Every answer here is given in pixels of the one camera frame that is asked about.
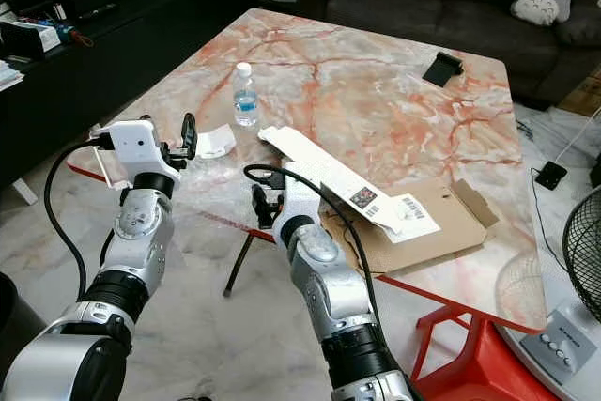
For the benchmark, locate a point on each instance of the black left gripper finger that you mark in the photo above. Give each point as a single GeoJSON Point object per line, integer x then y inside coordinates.
{"type": "Point", "coordinates": [190, 136]}

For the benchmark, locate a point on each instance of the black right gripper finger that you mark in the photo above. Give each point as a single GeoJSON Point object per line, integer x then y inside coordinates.
{"type": "Point", "coordinates": [259, 206]}

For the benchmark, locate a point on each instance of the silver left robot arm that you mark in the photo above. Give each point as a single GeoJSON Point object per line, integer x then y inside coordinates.
{"type": "Point", "coordinates": [141, 232]}

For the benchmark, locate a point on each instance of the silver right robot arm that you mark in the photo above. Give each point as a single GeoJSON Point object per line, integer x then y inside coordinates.
{"type": "Point", "coordinates": [324, 269]}

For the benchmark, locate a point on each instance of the black plastic rubbish bin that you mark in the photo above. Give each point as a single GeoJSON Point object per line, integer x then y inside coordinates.
{"type": "Point", "coordinates": [7, 321]}

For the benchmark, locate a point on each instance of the white crumpled tissue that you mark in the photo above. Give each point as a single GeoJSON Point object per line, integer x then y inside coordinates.
{"type": "Point", "coordinates": [214, 141]}

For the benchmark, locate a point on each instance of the long white flattened carton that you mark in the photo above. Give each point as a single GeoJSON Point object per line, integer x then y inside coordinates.
{"type": "Point", "coordinates": [324, 166]}

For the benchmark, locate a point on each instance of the black metal table leg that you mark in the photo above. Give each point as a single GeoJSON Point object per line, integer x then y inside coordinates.
{"type": "Point", "coordinates": [239, 268]}

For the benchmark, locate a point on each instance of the clear plastic water bottle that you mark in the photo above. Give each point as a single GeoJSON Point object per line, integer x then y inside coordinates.
{"type": "Point", "coordinates": [245, 100]}

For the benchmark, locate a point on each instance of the black low TV console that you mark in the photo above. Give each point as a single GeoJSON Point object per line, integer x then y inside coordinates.
{"type": "Point", "coordinates": [131, 53]}

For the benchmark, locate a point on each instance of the black box with white label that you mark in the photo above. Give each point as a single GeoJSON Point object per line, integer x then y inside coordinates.
{"type": "Point", "coordinates": [33, 37]}

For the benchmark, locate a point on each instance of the flat brown cardboard box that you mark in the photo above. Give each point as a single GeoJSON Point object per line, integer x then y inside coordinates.
{"type": "Point", "coordinates": [460, 227]}

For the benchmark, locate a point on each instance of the dark grey long sofa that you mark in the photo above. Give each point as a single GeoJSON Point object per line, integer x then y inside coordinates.
{"type": "Point", "coordinates": [432, 7]}

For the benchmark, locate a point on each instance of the red plastic stool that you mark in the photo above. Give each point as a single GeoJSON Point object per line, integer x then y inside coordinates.
{"type": "Point", "coordinates": [479, 363]}

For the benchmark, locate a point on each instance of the black power adapter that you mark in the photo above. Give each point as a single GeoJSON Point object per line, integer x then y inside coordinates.
{"type": "Point", "coordinates": [550, 174]}

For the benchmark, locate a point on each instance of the white floor fan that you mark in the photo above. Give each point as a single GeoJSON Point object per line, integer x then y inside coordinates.
{"type": "Point", "coordinates": [559, 349]}

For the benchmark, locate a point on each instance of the grey Totoro plush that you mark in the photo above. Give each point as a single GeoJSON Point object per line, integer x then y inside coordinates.
{"type": "Point", "coordinates": [540, 2]}

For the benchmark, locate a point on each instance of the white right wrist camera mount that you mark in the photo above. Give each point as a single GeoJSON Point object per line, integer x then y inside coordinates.
{"type": "Point", "coordinates": [302, 204]}

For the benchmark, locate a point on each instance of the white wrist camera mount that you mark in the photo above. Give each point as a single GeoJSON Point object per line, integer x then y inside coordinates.
{"type": "Point", "coordinates": [141, 147]}
{"type": "Point", "coordinates": [302, 204]}

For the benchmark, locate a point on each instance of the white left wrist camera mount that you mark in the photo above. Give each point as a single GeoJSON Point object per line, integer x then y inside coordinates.
{"type": "Point", "coordinates": [141, 147]}

